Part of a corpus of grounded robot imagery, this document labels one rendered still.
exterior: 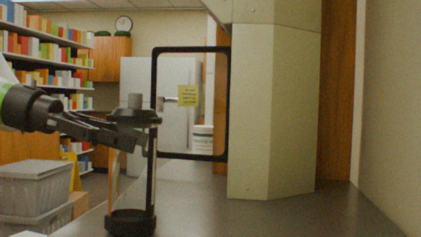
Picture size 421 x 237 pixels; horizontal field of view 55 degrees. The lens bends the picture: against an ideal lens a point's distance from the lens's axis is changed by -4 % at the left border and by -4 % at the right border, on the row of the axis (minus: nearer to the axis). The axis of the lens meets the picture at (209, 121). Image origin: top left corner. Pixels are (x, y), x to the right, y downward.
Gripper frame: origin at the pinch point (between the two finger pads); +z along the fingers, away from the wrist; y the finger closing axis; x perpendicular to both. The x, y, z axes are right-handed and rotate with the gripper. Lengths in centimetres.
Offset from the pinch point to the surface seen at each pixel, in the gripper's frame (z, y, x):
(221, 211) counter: 20.2, 19.6, 14.1
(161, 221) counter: 8.6, 8.2, 16.9
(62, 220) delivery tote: -105, 228, 120
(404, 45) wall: 53, 27, -36
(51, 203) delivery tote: -110, 214, 104
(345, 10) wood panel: 42, 70, -51
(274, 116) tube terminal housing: 26.7, 34.2, -10.7
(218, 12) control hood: 5.1, 33.6, -33.5
